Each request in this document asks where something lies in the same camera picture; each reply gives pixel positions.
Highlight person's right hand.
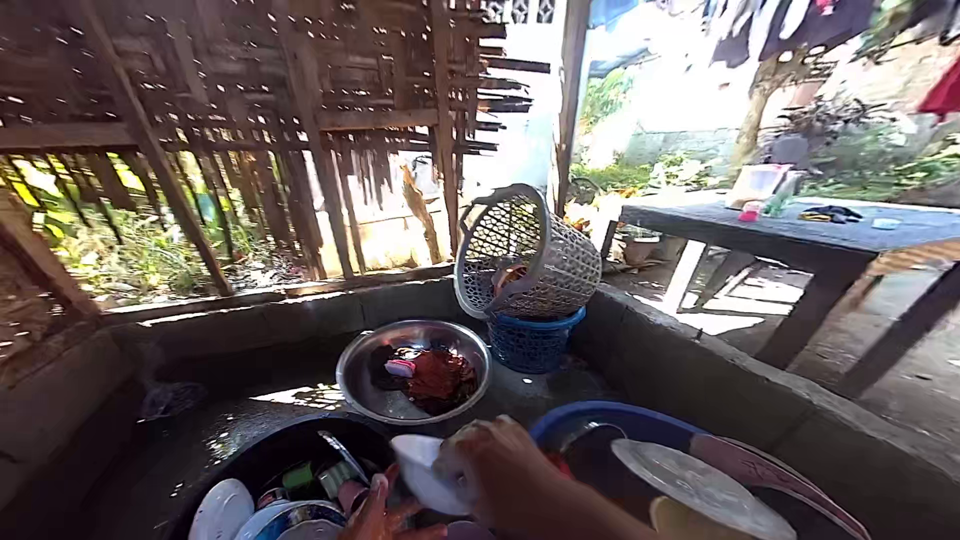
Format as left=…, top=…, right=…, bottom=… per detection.
left=435, top=414, right=562, bottom=534

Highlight person's left hand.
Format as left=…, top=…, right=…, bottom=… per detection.
left=337, top=463, right=449, bottom=540

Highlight white bowl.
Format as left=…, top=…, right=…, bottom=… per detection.
left=389, top=434, right=477, bottom=517

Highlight person's right forearm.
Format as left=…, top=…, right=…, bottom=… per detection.
left=528, top=465, right=661, bottom=540

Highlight pink cup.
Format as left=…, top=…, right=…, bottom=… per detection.
left=336, top=480, right=370, bottom=517

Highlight metal cup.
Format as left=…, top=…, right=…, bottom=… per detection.
left=316, top=459, right=363, bottom=501

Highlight long metal spoon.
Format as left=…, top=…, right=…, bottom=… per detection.
left=318, top=430, right=372, bottom=487

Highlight white plate with blue pattern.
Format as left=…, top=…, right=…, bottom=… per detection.
left=234, top=500, right=348, bottom=540

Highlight blue plastic basket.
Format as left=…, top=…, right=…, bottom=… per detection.
left=487, top=305, right=587, bottom=375

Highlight stainless steel basin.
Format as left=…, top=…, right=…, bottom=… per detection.
left=335, top=319, right=494, bottom=426

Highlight black round tub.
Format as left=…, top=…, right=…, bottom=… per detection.
left=166, top=411, right=421, bottom=540

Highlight white oval plate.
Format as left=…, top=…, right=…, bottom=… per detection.
left=187, top=478, right=256, bottom=540

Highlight blue round tub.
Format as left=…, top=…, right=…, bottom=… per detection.
left=528, top=400, right=871, bottom=540

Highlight orange brown bowl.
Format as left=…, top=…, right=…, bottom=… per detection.
left=493, top=262, right=529, bottom=297

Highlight grey plastic woven basket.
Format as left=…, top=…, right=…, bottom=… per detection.
left=453, top=183, right=603, bottom=321

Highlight yellowish beige bowl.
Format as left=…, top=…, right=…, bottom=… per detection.
left=649, top=495, right=751, bottom=540

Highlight clear plastic bag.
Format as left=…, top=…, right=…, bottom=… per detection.
left=138, top=381, right=207, bottom=423

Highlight large whitish oval plate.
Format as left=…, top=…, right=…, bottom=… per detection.
left=610, top=438, right=798, bottom=540

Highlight plant pot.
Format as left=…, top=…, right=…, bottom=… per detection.
left=621, top=226, right=663, bottom=268

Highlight wooden outdoor table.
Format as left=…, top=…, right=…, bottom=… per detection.
left=600, top=189, right=960, bottom=399

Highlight green plastic bottle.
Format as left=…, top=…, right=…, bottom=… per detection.
left=763, top=172, right=799, bottom=219

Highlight black and yellow item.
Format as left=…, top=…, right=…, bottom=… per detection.
left=798, top=204, right=865, bottom=225

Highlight tree trunk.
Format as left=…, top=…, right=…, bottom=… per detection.
left=729, top=56, right=783, bottom=177

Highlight hanging laundry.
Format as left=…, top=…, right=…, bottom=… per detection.
left=705, top=0, right=960, bottom=69

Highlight red hanging garment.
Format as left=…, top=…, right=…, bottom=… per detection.
left=918, top=54, right=960, bottom=123

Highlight wooden post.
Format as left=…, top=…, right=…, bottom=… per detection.
left=552, top=0, right=592, bottom=219

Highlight woven bamboo fence wall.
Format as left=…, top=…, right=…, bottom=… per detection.
left=0, top=0, right=552, bottom=316

